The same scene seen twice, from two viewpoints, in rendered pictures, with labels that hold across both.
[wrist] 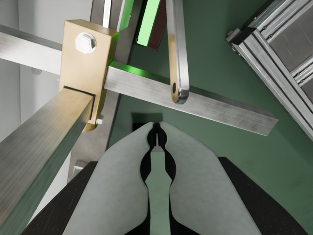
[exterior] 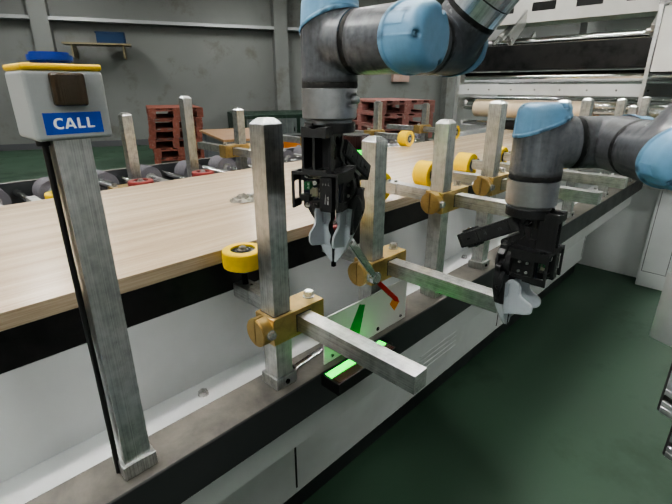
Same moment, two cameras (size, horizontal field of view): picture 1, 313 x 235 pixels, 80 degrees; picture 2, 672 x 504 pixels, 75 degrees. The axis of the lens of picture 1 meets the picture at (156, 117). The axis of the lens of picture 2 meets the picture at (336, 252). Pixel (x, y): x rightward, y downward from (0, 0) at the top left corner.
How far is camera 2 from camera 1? 0.72 m
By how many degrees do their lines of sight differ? 96
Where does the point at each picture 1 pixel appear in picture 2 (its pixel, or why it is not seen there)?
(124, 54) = (308, 376)
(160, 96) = (332, 328)
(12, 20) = (232, 359)
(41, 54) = not seen: hidden behind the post
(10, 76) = (183, 378)
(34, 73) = (199, 391)
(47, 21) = (254, 373)
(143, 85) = (323, 321)
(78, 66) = (294, 300)
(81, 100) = (286, 297)
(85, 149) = (172, 437)
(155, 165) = not seen: outside the picture
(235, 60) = not seen: outside the picture
